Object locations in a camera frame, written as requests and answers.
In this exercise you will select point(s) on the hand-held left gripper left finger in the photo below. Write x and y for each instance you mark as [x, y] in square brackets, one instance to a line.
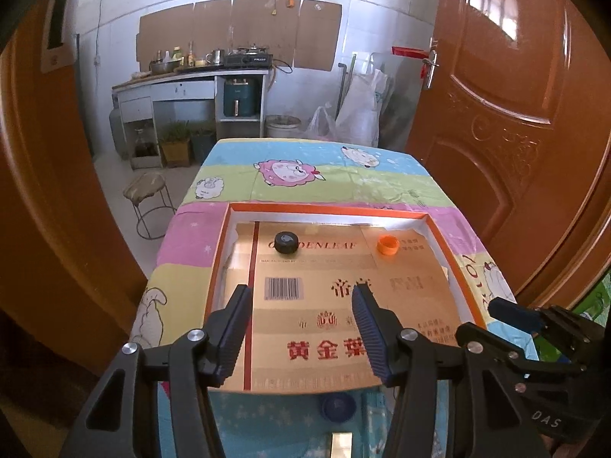
[234, 338]

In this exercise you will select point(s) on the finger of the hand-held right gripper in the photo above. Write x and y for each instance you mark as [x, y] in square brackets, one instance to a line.
[530, 358]
[515, 314]

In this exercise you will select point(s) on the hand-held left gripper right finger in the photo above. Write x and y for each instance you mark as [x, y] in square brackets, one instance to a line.
[370, 338]

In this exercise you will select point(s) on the orange-rimmed cardboard tray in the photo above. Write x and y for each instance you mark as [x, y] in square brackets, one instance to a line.
[305, 324]

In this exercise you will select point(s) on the gold rectangular box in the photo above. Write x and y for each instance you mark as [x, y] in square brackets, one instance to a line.
[341, 444]

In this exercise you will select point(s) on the blue bottle cap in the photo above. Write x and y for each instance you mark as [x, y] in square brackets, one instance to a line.
[338, 408]

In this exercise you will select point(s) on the green printed carton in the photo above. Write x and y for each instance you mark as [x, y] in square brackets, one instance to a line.
[591, 301]

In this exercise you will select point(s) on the orange bottle cap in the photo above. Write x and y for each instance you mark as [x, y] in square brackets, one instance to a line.
[387, 246]

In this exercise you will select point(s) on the black bottle cap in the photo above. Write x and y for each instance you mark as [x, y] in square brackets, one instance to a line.
[286, 242]

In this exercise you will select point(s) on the cartoon sheep printed blanket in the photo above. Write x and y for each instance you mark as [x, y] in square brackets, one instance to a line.
[296, 191]

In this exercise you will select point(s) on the metal stool with cushion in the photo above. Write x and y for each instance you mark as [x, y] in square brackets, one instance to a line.
[145, 186]

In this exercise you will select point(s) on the planter box with plants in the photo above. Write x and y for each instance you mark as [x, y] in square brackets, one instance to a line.
[203, 142]
[176, 148]

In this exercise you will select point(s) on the glass jug in crate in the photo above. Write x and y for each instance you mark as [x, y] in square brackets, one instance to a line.
[143, 148]

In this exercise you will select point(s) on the white bucket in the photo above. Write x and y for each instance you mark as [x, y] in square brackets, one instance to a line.
[282, 126]

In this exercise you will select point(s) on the white plastic bag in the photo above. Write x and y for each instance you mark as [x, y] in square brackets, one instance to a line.
[321, 124]

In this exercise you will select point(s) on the white woven sack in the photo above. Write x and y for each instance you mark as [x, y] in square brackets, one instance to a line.
[363, 105]

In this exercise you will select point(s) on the green air fryer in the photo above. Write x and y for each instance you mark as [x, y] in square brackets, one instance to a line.
[240, 98]

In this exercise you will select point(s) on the brown wooden door with plate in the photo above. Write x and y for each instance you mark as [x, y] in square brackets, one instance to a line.
[43, 176]

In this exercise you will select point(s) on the black pipe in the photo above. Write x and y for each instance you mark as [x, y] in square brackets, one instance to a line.
[341, 87]

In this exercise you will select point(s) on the white kitchen counter cabinet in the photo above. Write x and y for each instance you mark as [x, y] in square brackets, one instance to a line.
[191, 88]

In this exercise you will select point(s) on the black gas stove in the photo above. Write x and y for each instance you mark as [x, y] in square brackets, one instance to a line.
[248, 59]

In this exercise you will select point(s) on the metal basin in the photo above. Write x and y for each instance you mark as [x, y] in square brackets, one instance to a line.
[164, 65]

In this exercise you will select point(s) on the red paper strip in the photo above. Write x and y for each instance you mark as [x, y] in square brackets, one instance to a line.
[408, 51]

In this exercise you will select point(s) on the brown oil bottle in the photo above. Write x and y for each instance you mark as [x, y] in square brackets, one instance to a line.
[191, 55]

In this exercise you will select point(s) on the metal door lock plate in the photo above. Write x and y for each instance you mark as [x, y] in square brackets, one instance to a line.
[59, 19]

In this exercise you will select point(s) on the cardboard sheets wall cover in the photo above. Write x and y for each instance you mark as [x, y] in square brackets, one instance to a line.
[238, 28]

